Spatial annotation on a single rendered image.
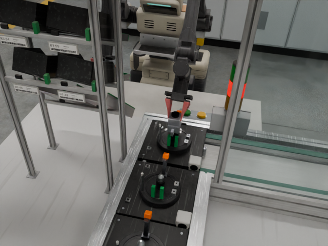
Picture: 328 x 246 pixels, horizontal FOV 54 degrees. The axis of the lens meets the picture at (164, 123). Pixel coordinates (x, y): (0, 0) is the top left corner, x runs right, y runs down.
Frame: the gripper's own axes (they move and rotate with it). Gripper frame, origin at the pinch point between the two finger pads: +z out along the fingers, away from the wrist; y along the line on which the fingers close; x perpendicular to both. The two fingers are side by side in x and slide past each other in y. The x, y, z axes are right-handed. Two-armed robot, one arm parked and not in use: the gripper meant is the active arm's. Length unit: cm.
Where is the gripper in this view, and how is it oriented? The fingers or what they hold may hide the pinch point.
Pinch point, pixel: (174, 117)
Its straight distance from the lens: 121.7
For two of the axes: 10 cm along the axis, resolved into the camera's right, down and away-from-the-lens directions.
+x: 1.5, 0.2, 9.9
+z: -1.8, 9.8, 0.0
